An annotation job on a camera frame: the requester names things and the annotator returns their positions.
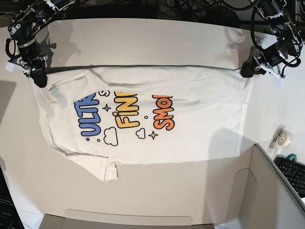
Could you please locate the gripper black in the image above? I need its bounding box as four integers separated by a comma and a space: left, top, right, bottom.
240, 46, 266, 78
30, 60, 48, 88

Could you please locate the white graphic t-shirt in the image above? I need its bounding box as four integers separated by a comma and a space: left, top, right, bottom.
33, 66, 253, 181

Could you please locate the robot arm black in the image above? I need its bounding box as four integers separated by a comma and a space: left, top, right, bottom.
5, 0, 76, 88
240, 0, 305, 79

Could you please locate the clear tape dispenser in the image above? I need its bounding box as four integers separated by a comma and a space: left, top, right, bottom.
269, 124, 293, 155

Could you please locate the green tape roll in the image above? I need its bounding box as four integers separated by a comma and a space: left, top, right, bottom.
286, 154, 297, 162

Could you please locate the black computer keyboard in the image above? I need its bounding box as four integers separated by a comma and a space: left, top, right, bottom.
274, 157, 305, 198

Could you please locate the beige partition panel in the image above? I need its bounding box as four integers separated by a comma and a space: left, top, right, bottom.
209, 143, 305, 229

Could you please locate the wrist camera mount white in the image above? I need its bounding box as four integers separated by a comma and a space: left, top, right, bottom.
253, 51, 285, 87
4, 59, 32, 80

